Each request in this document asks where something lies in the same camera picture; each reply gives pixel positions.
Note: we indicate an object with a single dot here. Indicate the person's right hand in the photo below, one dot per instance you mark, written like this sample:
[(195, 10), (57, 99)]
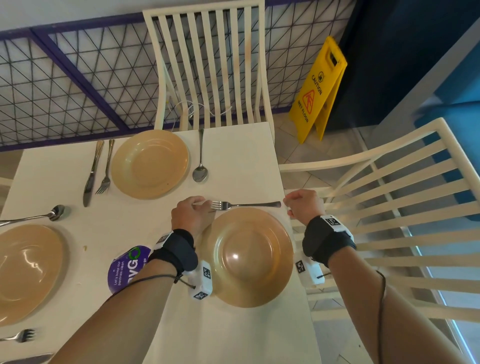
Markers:
[(306, 206)]

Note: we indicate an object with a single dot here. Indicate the person's left hand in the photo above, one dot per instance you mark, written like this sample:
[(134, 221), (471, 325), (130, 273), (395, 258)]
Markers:
[(186, 216)]

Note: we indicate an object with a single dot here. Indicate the person's right fingers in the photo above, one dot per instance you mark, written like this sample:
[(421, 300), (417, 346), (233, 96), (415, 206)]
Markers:
[(291, 204)]

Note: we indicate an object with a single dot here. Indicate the person's left fingers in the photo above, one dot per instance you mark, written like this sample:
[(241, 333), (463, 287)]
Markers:
[(204, 205)]

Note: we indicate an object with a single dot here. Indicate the silver fork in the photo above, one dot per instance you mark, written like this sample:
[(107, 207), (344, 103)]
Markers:
[(104, 183), (247, 204), (22, 335)]

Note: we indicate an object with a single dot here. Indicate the person's left forearm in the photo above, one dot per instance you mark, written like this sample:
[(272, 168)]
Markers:
[(116, 322)]

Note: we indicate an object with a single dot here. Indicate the person's right forearm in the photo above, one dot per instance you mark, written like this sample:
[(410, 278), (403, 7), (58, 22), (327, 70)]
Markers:
[(378, 322)]

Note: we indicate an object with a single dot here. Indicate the silver spoon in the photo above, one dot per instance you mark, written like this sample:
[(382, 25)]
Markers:
[(54, 212), (200, 173)]

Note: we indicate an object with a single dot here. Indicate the black right wristband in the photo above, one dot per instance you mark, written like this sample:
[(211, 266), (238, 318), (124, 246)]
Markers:
[(324, 240)]

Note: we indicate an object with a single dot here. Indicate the black wristband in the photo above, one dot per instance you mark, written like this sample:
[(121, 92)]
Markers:
[(324, 240), (176, 249)]

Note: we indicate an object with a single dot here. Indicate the black left wristband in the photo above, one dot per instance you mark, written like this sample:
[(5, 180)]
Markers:
[(176, 249)]

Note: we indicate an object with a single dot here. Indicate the tan plate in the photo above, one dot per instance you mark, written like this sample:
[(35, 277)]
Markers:
[(26, 273), (249, 258), (150, 164)]

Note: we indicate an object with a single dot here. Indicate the purple round sticker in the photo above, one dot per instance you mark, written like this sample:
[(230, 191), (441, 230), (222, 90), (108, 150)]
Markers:
[(125, 270)]

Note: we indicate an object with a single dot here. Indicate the white slatted chair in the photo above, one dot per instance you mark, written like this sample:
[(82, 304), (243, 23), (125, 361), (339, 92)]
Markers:
[(210, 56), (393, 187)]

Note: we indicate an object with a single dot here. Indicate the silver knife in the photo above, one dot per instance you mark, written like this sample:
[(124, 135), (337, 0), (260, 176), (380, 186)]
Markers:
[(90, 183), (22, 359)]

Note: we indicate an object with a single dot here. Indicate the yellow wet floor sign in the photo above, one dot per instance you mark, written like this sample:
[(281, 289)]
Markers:
[(318, 90)]

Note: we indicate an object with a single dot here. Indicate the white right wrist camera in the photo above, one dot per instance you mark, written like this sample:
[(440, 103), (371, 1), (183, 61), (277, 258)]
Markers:
[(307, 272)]

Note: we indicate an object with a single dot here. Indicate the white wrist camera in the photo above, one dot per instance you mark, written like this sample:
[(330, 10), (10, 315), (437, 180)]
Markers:
[(202, 279), (307, 272)]

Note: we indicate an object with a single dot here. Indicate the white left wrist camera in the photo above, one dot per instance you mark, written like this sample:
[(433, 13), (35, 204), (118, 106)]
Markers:
[(202, 279)]

